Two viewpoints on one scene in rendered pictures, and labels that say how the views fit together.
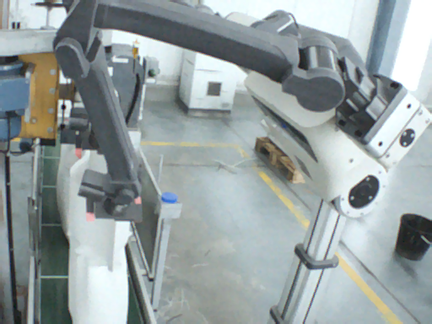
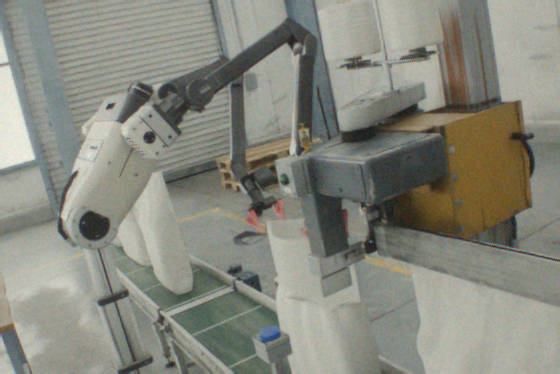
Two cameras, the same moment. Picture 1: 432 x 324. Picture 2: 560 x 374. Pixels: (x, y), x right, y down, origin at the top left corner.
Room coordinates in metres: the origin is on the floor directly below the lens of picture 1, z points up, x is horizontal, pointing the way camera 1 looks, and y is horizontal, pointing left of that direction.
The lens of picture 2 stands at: (2.88, -0.20, 1.57)
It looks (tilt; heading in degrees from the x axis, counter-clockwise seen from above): 13 degrees down; 168
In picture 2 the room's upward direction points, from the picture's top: 12 degrees counter-clockwise
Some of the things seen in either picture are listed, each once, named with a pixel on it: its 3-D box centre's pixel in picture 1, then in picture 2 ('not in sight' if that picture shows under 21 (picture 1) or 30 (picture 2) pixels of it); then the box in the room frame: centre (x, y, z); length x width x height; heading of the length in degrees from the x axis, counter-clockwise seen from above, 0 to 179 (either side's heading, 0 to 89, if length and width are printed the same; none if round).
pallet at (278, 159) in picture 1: (321, 158); not in sight; (4.20, -1.57, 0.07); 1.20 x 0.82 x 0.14; 108
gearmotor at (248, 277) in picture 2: not in sight; (238, 279); (-0.28, 0.09, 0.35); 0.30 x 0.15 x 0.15; 16
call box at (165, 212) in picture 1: (168, 206); (272, 345); (1.48, -0.02, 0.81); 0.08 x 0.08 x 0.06; 16
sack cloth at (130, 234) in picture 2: not in sight; (129, 211); (-1.14, -0.49, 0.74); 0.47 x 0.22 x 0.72; 17
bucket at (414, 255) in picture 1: (414, 238); not in sight; (2.62, -1.88, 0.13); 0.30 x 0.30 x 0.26
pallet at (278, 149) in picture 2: not in sight; (268, 153); (-4.38, 1.24, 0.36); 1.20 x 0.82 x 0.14; 102
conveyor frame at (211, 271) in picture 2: not in sight; (144, 263); (-1.10, -0.48, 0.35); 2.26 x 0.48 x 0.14; 16
